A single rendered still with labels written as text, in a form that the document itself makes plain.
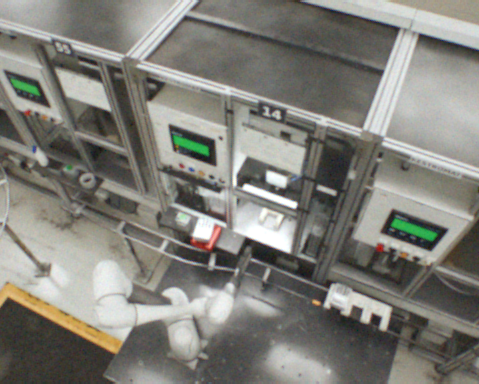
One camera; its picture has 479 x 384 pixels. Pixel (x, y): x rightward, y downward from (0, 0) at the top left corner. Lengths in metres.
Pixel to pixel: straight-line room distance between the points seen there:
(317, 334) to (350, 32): 1.70
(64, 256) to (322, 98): 2.72
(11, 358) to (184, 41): 2.65
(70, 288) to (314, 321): 2.00
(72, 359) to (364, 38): 2.89
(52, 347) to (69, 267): 0.66
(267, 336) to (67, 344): 1.61
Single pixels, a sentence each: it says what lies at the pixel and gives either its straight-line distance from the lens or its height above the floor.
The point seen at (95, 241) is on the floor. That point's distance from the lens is 3.90.
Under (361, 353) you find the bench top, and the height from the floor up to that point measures 0.68.
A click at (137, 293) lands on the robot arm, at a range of 2.21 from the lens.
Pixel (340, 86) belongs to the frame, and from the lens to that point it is 1.94.
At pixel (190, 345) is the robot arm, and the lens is 2.44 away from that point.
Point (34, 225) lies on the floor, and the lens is 4.19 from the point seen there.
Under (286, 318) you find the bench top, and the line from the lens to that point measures 2.74.
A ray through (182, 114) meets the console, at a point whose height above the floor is 1.83.
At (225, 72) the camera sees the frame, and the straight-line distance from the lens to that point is 1.96.
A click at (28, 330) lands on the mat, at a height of 0.01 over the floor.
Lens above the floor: 3.27
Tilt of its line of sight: 56 degrees down
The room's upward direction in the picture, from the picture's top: straight up
